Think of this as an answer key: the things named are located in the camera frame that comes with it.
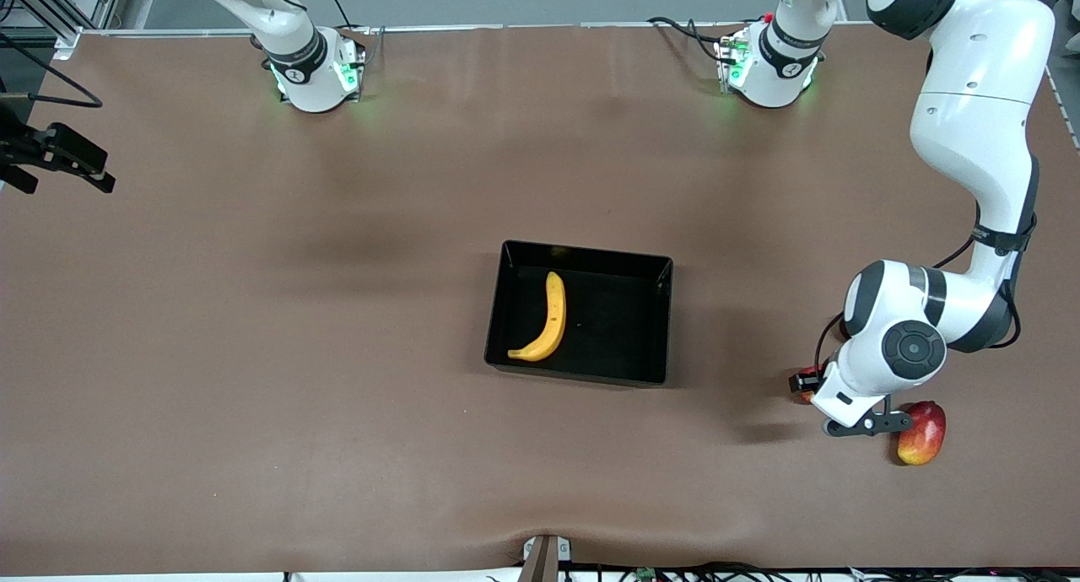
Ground black rectangular plastic tray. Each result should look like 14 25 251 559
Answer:
483 240 674 388

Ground aluminium frame profile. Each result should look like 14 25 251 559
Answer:
0 0 127 60

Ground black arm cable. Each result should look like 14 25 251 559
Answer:
813 198 1039 385
0 27 105 109

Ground red yellow mango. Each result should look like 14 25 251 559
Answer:
896 401 947 466

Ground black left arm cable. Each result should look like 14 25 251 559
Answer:
813 198 1039 385

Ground brown table mat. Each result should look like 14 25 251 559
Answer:
0 21 1080 576

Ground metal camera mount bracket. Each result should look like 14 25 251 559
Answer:
516 534 573 582

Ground black base cable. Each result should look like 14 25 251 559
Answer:
316 0 357 31
647 15 728 64

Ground yellow banana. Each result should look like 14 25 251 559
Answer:
507 271 568 363

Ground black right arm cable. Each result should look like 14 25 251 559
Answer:
0 27 105 109

